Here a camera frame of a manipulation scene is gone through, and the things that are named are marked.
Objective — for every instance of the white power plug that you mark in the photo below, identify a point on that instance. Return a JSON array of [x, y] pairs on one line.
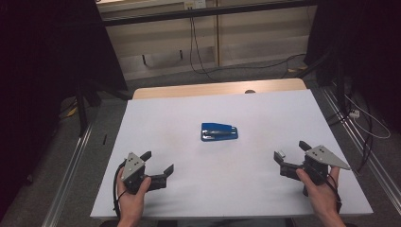
[[354, 113]]

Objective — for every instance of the person's grey clothing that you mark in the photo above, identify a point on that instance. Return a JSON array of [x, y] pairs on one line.
[[227, 223]]

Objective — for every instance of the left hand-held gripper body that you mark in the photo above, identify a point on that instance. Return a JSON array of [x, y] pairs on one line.
[[133, 164]]

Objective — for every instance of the white wall outlet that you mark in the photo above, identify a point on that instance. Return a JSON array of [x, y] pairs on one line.
[[195, 3]]

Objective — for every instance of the small black floor object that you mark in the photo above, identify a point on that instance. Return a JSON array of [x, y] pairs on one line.
[[104, 139]]

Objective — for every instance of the person's right hand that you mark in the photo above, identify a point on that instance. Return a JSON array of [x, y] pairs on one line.
[[324, 198]]

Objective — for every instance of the person's left hand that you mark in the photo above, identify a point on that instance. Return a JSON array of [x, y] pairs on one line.
[[132, 205]]

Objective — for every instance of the black metal stand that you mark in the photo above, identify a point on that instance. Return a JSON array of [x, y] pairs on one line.
[[82, 110], [339, 88]]

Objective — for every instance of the blue stapler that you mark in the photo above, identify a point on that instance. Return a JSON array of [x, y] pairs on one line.
[[217, 132]]

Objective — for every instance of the brown round table grommet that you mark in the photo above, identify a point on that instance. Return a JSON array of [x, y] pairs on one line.
[[250, 91]]

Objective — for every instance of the yellow floor tape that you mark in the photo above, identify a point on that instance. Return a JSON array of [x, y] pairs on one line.
[[299, 68], [72, 111]]

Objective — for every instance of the aluminium floor rail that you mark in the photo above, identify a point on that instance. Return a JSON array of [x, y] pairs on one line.
[[378, 167], [67, 179]]

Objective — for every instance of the black curtain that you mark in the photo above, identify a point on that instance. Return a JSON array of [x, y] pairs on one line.
[[362, 47], [47, 63]]

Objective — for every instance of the black wall bracket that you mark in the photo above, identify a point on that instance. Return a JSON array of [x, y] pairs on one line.
[[181, 54], [144, 60]]

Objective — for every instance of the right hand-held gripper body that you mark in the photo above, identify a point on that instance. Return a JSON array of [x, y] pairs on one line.
[[324, 157]]

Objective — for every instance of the black horizontal metal bar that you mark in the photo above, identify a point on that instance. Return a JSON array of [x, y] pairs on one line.
[[205, 12]]

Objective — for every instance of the wooden table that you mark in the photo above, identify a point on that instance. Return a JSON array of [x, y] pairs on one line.
[[189, 91]]

